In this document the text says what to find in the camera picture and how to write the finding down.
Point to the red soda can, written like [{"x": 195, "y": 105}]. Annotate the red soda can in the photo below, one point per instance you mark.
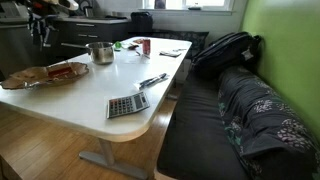
[{"x": 146, "y": 45}]

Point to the small notepad booklet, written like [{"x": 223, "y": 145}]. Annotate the small notepad booklet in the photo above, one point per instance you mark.
[{"x": 170, "y": 53}]

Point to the black backpack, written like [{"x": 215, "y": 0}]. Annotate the black backpack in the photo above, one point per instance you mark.
[{"x": 232, "y": 49}]

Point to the dark floral bench cushion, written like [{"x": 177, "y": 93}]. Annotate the dark floral bench cushion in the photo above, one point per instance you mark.
[{"x": 235, "y": 127}]

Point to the orange snack packet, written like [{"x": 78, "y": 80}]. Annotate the orange snack packet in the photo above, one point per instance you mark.
[{"x": 138, "y": 41}]

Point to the green round ball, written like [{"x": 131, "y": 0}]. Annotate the green round ball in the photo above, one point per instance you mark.
[{"x": 117, "y": 46}]

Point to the brown wooden slab tray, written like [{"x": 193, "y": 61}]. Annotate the brown wooden slab tray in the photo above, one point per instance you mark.
[{"x": 38, "y": 76}]

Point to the grey calculator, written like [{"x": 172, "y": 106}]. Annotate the grey calculator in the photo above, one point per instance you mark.
[{"x": 127, "y": 105}]

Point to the stainless steel pot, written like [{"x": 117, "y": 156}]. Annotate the stainless steel pot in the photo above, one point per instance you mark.
[{"x": 101, "y": 52}]

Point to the red rectangular block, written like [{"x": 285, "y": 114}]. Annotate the red rectangular block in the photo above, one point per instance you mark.
[{"x": 58, "y": 72}]

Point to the dark kitchen cabinet drawers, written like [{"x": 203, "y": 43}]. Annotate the dark kitchen cabinet drawers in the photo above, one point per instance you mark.
[{"x": 81, "y": 32}]

